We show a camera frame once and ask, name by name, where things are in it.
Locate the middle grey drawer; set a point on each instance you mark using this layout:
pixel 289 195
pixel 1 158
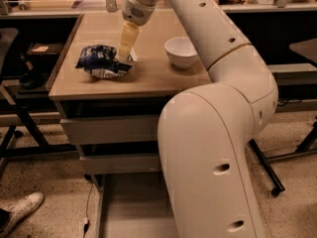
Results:
pixel 121 164

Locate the blue chip bag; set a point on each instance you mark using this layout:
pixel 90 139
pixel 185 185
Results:
pixel 103 62

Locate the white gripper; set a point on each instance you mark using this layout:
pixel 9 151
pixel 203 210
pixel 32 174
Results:
pixel 138 13

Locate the white sneaker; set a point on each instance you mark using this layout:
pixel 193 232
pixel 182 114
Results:
pixel 11 215

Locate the white ceramic bowl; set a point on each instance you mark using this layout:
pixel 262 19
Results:
pixel 181 52

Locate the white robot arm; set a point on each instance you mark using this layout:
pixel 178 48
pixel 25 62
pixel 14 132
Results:
pixel 203 131

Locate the black wheeled stand base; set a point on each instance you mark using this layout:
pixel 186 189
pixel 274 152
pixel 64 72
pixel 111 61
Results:
pixel 304 148

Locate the open bottom grey drawer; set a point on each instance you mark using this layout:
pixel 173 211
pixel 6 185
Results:
pixel 136 206

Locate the grey drawer cabinet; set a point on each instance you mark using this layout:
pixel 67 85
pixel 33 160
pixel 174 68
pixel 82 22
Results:
pixel 144 90

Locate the dark box on shelf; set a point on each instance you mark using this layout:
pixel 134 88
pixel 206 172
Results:
pixel 38 49

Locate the black round object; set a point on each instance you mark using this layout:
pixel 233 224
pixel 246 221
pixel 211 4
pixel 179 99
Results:
pixel 31 80

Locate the top grey drawer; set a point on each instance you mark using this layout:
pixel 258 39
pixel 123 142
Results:
pixel 113 129

